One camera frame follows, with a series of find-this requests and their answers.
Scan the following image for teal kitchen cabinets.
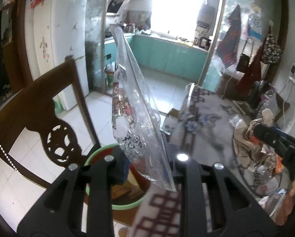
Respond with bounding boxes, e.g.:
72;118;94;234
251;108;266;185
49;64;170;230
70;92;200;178
104;34;210;76

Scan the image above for plaid hanging cloth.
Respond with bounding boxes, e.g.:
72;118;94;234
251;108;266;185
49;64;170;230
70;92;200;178
216;4;241;68

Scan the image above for patterned floral tablecloth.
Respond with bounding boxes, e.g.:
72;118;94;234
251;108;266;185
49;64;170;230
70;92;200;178
130;84;236;236

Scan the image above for pile of wrappers trash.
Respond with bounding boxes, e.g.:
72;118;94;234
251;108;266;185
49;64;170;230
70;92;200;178
233;109;295;226

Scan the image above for range hood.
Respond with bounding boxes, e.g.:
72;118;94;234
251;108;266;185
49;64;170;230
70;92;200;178
106;0;130;17

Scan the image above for cardboard box on floor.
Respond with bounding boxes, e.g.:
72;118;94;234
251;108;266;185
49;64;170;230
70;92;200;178
161;108;180;135

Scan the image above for white refrigerator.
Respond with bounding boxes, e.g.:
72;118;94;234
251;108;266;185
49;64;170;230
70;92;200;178
32;0;90;111

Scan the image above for green red trash bucket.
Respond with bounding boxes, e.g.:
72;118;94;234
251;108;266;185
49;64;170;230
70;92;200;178
84;143;151;211

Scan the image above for dark wooden chair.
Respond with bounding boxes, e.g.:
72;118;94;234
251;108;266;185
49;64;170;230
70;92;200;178
0;56;101;189

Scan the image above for clear printed plastic bag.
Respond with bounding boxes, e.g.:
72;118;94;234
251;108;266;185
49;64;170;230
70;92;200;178
109;24;176;192

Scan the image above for small green kitchen bin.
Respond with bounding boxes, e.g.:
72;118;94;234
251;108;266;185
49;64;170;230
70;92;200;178
105;62;116;88

